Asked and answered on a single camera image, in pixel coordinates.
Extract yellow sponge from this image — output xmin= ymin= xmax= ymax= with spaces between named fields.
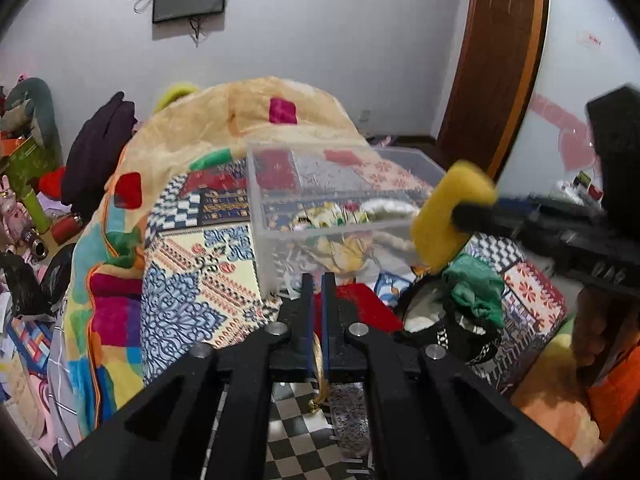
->
xmin=410 ymin=160 xmax=498 ymax=274

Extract black white fabric bag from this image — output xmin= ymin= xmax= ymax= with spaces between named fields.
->
xmin=394 ymin=275 xmax=502 ymax=365

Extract clear plastic storage box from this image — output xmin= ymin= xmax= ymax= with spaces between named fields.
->
xmin=246 ymin=143 xmax=444 ymax=295

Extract right human hand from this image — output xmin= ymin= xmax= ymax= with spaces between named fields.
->
xmin=572 ymin=287 xmax=639 ymax=387

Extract green cloth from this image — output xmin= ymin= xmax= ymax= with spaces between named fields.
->
xmin=442 ymin=252 xmax=504 ymax=332

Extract red fabric item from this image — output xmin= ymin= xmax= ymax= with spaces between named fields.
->
xmin=335 ymin=283 xmax=402 ymax=334

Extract patchwork patterned bedspread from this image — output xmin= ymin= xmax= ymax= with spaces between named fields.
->
xmin=139 ymin=159 xmax=569 ymax=480

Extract brown wooden door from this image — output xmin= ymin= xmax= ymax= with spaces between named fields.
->
xmin=436 ymin=0 xmax=549 ymax=180

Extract beige fleece blanket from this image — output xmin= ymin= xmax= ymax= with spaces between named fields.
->
xmin=63 ymin=77 xmax=363 ymax=436

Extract dark purple jacket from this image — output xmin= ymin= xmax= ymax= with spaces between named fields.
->
xmin=61 ymin=91 xmax=137 ymax=222

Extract yellow fuzzy plush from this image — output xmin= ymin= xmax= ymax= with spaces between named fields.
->
xmin=153 ymin=81 xmax=201 ymax=114

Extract pink rabbit plush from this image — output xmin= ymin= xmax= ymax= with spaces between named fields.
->
xmin=0 ymin=174 xmax=32 ymax=245

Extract green cardboard box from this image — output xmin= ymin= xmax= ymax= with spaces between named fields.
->
xmin=1 ymin=138 xmax=60 ymax=195

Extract grey plush toy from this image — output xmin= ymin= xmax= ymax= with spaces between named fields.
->
xmin=1 ymin=77 xmax=62 ymax=164

